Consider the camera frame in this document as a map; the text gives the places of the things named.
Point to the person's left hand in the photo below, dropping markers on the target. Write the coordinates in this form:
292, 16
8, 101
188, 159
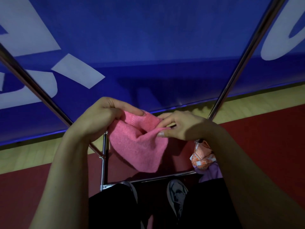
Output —
95, 119

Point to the person's right hand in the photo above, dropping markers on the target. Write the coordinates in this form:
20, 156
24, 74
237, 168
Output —
188, 126

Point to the orange patterned towel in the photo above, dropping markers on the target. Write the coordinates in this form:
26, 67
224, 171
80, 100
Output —
202, 157

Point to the pink towel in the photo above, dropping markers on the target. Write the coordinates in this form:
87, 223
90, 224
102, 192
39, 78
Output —
138, 145

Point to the purple towel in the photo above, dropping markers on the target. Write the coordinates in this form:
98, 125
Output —
212, 174

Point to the metal drying rack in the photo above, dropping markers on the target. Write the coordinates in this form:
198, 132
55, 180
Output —
35, 89

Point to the person's left forearm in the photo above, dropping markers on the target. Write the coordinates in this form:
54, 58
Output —
62, 186

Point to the person's right forearm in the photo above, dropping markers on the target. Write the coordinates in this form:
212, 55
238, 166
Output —
252, 186

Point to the person's right grey shoe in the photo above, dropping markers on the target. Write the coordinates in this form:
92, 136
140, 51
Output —
176, 193

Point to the person's grey shoe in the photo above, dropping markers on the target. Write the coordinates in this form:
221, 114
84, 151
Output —
176, 193
131, 188

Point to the person's left grey shoe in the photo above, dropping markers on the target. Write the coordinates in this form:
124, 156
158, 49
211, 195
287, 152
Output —
131, 188

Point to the person's black trousers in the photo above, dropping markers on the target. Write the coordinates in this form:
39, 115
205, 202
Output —
205, 205

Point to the blue banner with white print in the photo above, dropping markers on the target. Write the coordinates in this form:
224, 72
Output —
155, 28

